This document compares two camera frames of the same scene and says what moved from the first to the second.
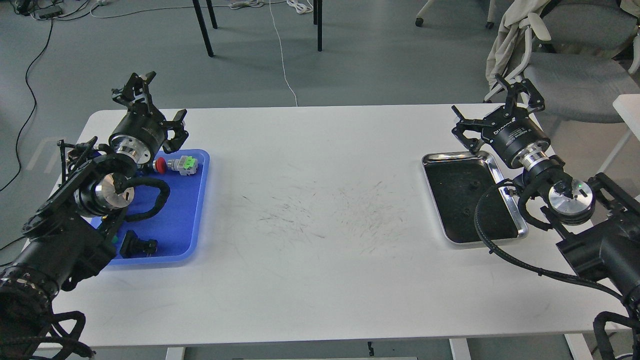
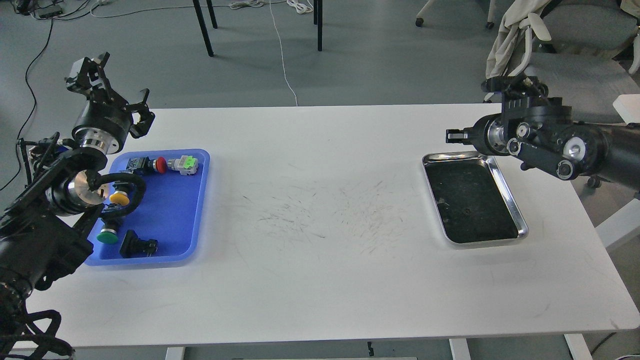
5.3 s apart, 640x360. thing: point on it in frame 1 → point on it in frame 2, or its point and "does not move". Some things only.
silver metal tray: [458, 180] does not move
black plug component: [133, 247] does not move
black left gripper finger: [135, 91] → [87, 73]
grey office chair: [590, 59] does not move
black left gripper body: [140, 134] → [103, 125]
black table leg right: [317, 6] does not move
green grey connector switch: [186, 165] does not move
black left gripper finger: [177, 125] → [146, 116]
